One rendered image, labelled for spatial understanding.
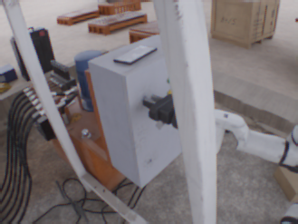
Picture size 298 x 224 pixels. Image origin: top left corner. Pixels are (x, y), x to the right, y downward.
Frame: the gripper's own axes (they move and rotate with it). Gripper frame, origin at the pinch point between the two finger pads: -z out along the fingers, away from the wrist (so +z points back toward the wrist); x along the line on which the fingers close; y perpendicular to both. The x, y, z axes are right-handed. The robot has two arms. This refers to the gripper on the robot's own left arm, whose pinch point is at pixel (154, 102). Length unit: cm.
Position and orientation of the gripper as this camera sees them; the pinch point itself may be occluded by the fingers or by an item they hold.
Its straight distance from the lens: 74.1
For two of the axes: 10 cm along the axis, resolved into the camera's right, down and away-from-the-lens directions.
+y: 0.6, 8.0, 5.9
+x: -6.8, 4.6, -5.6
